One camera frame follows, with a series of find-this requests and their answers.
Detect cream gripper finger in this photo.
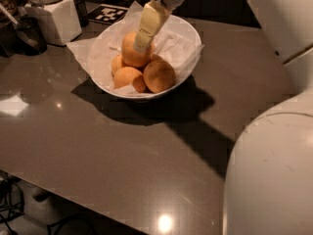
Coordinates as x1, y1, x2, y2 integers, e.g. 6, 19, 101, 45
134, 0, 171, 53

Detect orange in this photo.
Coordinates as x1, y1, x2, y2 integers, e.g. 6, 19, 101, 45
111, 54, 126, 75
113, 67, 146, 93
144, 60, 176, 93
121, 31, 155, 68

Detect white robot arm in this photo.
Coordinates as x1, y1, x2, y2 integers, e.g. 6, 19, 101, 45
157, 0, 313, 235

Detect white ceramic bowl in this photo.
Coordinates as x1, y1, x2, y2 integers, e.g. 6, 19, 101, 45
85, 12, 202, 102

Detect white paper liner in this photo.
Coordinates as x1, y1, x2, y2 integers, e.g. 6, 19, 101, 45
66, 1, 205, 97

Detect black white marker card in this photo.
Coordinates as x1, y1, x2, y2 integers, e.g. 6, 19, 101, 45
87, 4, 128, 24

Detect dark cup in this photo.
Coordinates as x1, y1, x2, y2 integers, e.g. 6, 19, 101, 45
73, 0, 89, 27

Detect white square jar base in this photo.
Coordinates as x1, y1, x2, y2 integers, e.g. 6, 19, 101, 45
25, 0, 82, 46

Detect dark round pot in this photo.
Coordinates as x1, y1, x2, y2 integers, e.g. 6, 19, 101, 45
14, 18, 47, 56

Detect black cables under table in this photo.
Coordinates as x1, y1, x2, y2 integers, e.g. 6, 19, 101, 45
0, 171, 26, 235

